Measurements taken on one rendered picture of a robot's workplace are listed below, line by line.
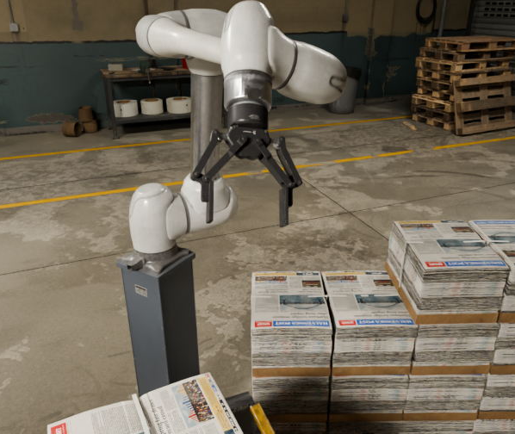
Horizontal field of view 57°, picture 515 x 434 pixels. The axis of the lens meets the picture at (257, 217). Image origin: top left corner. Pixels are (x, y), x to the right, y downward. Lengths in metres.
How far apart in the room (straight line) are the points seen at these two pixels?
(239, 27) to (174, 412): 0.81
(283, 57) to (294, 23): 7.76
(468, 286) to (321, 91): 0.98
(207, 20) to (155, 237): 0.71
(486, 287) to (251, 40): 1.20
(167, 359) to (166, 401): 0.73
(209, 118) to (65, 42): 6.34
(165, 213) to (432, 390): 1.18
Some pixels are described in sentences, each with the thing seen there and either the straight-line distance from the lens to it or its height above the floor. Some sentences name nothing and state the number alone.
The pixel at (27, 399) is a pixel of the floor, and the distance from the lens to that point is 2.84.
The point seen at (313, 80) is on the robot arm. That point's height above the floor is 1.71.
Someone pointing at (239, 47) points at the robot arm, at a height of 1.78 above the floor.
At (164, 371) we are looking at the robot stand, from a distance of 1.93.
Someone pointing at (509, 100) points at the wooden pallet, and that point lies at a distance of 8.44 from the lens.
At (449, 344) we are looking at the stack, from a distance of 1.87.
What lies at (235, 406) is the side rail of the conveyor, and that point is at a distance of 1.46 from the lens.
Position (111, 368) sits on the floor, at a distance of 2.86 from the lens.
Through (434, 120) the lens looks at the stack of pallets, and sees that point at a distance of 8.19.
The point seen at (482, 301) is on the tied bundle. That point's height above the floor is 0.92.
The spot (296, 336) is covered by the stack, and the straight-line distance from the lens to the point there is 1.71.
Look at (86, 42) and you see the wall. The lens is 7.82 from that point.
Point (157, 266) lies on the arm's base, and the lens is 1.68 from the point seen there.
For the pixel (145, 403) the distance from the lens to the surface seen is 1.17.
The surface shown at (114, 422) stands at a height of 1.03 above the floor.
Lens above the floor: 1.86
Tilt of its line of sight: 25 degrees down
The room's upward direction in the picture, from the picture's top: straight up
